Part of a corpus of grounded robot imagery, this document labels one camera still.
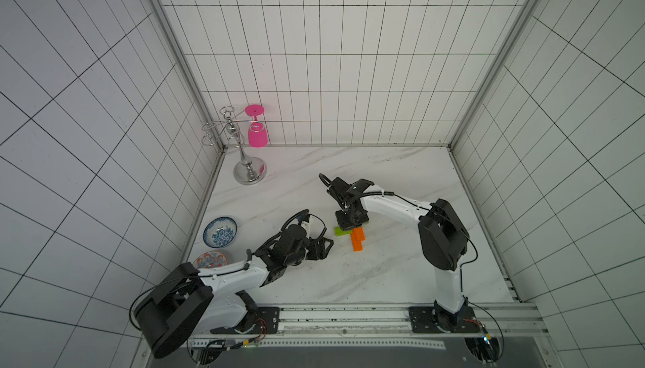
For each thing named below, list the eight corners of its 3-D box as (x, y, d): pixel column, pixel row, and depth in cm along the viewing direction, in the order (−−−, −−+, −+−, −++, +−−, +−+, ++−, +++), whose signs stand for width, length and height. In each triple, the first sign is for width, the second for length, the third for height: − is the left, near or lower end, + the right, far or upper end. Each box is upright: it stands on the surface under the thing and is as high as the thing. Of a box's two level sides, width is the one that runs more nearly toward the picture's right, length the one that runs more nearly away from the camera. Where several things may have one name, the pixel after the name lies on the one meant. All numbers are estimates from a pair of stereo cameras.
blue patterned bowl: (204, 247, 90) (199, 241, 86) (212, 222, 96) (208, 216, 92) (236, 247, 90) (232, 241, 86) (242, 222, 96) (238, 216, 92)
